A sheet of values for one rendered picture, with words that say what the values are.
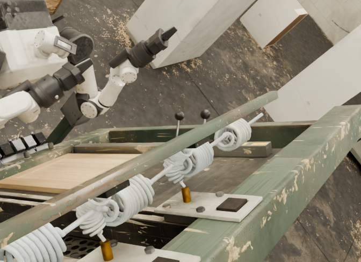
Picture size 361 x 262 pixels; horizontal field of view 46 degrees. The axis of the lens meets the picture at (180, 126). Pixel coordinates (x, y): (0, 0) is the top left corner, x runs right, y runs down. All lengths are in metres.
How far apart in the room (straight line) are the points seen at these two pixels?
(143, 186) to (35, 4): 1.11
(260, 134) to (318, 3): 8.05
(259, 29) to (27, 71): 5.29
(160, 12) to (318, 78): 2.03
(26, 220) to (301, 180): 0.66
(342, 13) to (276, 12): 3.23
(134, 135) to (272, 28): 4.70
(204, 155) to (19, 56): 0.91
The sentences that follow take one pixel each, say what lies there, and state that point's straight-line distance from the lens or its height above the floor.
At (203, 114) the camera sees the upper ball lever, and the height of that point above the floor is 1.55.
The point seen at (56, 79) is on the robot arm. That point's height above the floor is 1.46.
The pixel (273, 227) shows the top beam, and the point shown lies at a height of 1.92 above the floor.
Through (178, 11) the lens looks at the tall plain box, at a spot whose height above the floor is 0.64.
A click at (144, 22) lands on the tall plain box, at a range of 4.32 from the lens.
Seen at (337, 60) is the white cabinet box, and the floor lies 1.06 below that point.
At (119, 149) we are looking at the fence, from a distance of 1.81.
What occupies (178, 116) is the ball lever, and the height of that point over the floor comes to 1.44.
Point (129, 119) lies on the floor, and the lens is 3.69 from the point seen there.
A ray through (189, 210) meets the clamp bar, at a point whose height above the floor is 1.85.
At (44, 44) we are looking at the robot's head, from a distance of 1.52.
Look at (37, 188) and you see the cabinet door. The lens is 1.57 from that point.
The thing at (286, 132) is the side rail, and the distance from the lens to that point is 1.65.
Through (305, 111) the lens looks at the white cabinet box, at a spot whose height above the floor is 0.41.
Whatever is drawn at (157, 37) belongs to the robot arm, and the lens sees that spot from 1.62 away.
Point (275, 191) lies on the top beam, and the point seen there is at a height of 1.95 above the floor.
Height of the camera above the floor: 2.40
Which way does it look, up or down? 36 degrees down
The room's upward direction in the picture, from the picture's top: 48 degrees clockwise
